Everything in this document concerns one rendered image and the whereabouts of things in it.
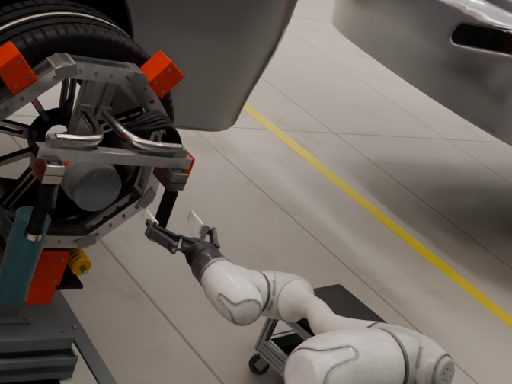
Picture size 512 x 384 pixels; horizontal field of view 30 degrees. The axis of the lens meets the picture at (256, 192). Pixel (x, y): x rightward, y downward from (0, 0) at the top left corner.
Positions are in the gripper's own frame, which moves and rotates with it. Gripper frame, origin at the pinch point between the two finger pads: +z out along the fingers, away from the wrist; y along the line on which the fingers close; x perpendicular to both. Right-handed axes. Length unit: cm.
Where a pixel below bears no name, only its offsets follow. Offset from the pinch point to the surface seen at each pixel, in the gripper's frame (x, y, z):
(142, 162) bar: 12.7, -10.4, 4.2
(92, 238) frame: -21.6, -5.5, 22.9
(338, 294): -49, 106, 31
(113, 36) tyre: 33.8, -12.6, 32.6
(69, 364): -69, 2, 25
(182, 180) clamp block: 10.2, 0.8, 1.2
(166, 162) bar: 13.2, -3.5, 4.2
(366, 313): -49, 111, 19
